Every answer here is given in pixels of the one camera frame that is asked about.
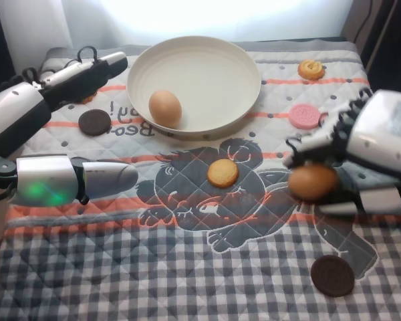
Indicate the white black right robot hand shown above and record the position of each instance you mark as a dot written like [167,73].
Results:
[377,133]

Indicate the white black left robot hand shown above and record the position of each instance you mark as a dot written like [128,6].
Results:
[43,177]

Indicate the brown egg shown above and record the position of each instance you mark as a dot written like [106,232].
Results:
[312,183]
[164,108]

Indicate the round cream plate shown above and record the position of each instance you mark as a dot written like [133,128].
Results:
[204,73]

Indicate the dark brown sandwich cookie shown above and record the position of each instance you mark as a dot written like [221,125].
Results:
[332,275]
[94,123]

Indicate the pink sandwich cookie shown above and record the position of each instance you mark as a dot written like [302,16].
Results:
[304,116]

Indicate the yellow swirl butter cookie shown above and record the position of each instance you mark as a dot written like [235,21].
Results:
[88,99]
[311,69]

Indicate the round yellow butter biscuit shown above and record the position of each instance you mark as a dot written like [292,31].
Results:
[223,173]

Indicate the grey quilt with printed bear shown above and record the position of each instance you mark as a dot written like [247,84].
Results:
[187,267]

